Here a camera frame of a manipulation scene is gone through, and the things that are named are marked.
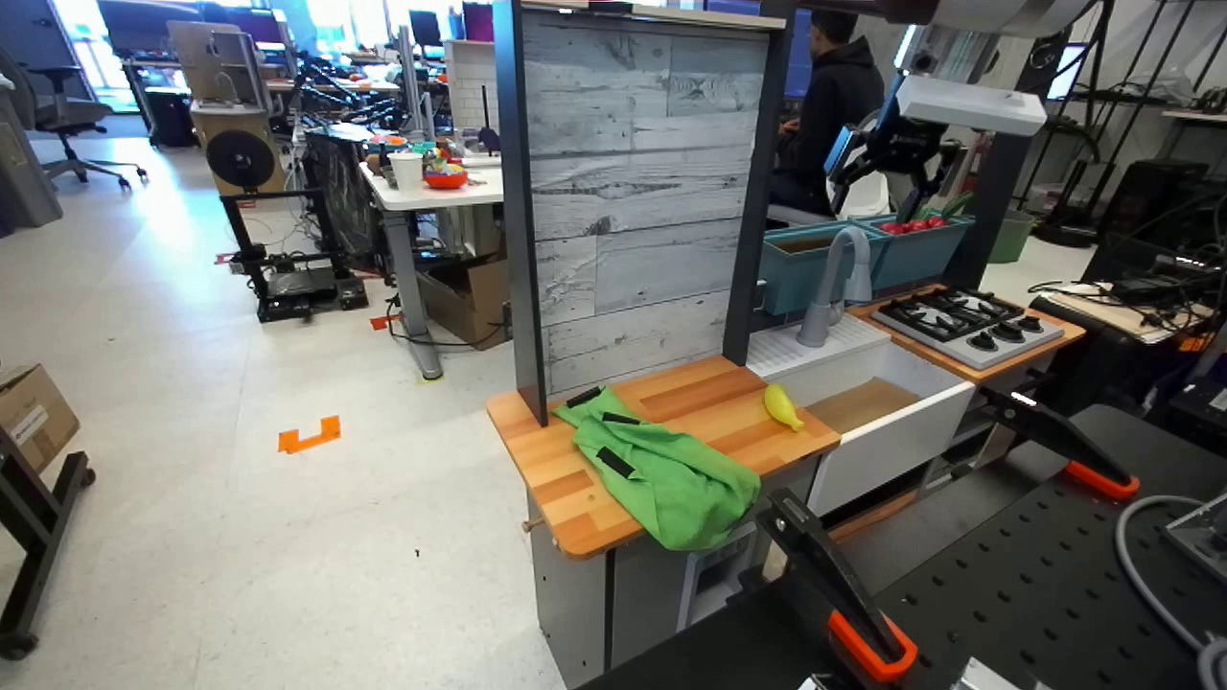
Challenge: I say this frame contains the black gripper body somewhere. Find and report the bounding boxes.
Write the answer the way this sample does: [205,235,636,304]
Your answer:
[857,113,958,195]

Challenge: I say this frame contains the grey toy faucet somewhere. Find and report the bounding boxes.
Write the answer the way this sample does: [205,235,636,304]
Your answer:
[798,224,880,352]

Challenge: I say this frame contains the person in black jacket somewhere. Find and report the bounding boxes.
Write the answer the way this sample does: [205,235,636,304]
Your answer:
[769,7,890,218]

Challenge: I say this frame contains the blue plastic bin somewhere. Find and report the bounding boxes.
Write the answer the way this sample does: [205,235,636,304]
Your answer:
[757,207,977,321]

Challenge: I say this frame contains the toy cooktop with wooden rim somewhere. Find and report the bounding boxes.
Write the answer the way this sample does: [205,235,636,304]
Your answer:
[852,279,1091,389]

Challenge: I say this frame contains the black mesh chair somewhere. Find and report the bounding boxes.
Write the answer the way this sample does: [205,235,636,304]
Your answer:
[1086,159,1227,290]

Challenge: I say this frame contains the cluttered side table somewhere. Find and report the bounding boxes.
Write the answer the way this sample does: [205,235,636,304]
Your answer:
[1028,274,1220,352]

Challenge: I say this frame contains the grey wood back panel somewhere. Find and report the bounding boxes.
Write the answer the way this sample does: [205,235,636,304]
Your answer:
[522,11,775,398]

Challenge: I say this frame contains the yellow toy banana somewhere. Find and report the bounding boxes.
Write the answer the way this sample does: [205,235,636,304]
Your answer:
[761,380,808,433]

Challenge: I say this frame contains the white toy sink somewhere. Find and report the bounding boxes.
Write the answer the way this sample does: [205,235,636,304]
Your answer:
[746,311,982,523]

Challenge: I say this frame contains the wooden countertop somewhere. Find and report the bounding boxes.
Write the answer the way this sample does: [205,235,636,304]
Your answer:
[485,358,844,565]

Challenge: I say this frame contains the grey wood-pattern back panel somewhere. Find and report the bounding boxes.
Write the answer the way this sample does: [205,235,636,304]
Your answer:
[490,0,1074,431]

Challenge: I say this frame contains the green cloth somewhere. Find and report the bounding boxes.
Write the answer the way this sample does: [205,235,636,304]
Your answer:
[556,389,769,555]

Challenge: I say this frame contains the large brown cardboard box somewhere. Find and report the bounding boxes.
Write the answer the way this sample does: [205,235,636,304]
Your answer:
[418,253,514,352]

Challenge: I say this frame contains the white desk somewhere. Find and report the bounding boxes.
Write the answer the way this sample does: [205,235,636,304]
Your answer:
[358,159,510,385]

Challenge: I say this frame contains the grey metal box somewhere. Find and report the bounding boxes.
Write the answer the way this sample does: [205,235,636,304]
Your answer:
[1164,491,1227,588]

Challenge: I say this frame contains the grey kitchen cabinet base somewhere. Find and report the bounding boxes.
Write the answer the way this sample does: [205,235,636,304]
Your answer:
[524,417,1011,690]

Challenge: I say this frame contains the orange tape floor marker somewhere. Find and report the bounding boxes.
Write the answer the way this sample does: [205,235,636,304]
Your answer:
[277,413,344,458]

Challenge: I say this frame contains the wooden box with black spool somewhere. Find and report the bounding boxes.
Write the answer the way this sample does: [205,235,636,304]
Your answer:
[165,19,301,201]

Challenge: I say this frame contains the black office chair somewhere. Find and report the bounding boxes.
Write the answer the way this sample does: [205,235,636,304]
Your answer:
[16,0,151,193]

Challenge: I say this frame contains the cardboard box on stand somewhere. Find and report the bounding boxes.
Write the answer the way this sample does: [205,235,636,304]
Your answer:
[0,359,86,477]

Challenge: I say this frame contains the black stand leg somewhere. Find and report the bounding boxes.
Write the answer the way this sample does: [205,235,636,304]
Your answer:
[0,427,100,665]

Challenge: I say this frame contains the black clamp with orange handle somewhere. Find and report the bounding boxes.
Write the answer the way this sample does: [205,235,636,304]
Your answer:
[751,494,925,690]
[974,380,1146,505]

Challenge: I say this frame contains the grey cable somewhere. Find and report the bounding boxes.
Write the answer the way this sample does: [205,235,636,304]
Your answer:
[1112,491,1227,690]

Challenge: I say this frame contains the black frame 3D printer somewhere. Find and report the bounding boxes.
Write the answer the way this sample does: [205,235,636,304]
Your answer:
[218,188,372,325]

